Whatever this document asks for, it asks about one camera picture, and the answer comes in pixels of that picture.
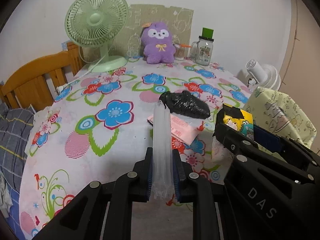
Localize glass jar green lid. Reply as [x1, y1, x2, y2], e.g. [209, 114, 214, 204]
[190, 28, 214, 66]

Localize cotton swab container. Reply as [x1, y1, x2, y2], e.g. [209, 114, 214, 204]
[174, 43, 191, 61]

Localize pink paper packet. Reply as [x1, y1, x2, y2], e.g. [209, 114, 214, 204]
[147, 111, 200, 148]

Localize white fan power cable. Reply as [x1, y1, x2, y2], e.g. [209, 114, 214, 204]
[56, 44, 106, 93]

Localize floral tablecloth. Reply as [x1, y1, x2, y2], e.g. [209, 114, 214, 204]
[19, 59, 250, 239]

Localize green cartoon wall sheet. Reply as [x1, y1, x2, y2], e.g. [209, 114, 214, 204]
[82, 4, 194, 62]

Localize white small fan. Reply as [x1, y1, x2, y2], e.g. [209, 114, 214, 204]
[246, 59, 281, 92]

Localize grey plaid pillow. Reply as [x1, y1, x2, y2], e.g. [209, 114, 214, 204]
[0, 102, 34, 192]

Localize purple plush toy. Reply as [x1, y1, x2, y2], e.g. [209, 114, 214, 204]
[141, 22, 176, 64]

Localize clear plastic bag roll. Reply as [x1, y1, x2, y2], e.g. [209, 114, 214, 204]
[152, 101, 174, 200]

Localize black plastic bag bundle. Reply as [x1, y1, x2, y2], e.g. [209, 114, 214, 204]
[159, 90, 210, 120]

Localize yellow cartoon snack pack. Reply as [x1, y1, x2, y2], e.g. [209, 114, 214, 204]
[223, 104, 254, 140]

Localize crumpled white cloth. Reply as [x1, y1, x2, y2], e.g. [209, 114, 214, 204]
[0, 173, 12, 218]

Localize green desk fan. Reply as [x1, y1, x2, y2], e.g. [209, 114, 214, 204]
[65, 0, 129, 73]

